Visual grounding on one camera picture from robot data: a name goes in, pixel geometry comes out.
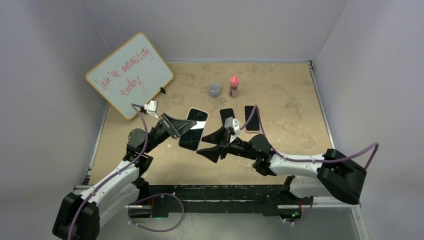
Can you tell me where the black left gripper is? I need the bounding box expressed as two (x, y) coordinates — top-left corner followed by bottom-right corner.
(143, 113), (196, 154)

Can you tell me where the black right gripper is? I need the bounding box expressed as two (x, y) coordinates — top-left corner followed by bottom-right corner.
(197, 124), (258, 164)

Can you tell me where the phone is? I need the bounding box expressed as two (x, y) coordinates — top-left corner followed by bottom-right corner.
(219, 108), (236, 126)
(243, 105), (261, 133)
(178, 107), (209, 151)

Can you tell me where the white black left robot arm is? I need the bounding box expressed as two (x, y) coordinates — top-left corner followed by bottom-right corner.
(52, 113), (197, 240)

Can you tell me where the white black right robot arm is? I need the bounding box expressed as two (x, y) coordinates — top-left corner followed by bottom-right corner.
(197, 126), (367, 205)

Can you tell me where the phone in beige case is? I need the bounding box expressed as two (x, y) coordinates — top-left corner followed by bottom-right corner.
(219, 108), (236, 126)

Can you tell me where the phone in pink case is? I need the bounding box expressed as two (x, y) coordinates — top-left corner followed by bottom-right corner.
(243, 105), (261, 133)

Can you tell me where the clear plastic cup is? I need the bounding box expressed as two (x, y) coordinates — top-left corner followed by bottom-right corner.
(208, 82), (221, 98)

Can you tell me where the pink capped marker jar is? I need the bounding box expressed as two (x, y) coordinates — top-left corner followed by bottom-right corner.
(229, 76), (240, 98)

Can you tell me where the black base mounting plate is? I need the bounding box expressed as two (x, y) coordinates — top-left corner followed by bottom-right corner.
(140, 184), (311, 218)

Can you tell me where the yellow framed whiteboard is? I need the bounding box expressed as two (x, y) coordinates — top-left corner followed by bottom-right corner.
(85, 32), (174, 120)

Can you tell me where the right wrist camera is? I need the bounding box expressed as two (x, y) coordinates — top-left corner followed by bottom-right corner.
(224, 117), (241, 144)

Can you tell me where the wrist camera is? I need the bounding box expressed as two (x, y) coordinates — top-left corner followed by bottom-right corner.
(224, 117), (241, 144)
(143, 100), (158, 115)

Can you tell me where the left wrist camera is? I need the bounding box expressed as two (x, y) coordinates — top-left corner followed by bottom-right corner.
(143, 100), (158, 115)

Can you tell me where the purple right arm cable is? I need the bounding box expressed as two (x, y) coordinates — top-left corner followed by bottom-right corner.
(240, 104), (380, 170)

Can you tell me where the aluminium table edge rail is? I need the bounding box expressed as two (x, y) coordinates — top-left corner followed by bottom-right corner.
(307, 60), (335, 149)

